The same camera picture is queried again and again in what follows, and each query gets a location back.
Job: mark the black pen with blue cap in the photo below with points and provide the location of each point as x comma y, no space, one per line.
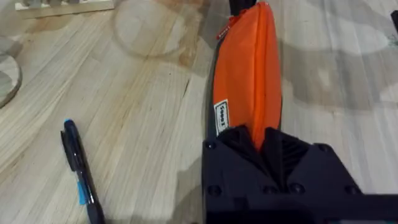
77,161

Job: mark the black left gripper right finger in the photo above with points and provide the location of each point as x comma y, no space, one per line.
311,169

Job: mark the orange soft zip bag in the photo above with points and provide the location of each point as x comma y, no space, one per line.
245,68

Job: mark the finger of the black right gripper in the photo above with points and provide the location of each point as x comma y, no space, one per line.
239,5

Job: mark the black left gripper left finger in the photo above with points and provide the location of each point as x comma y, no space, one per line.
231,168

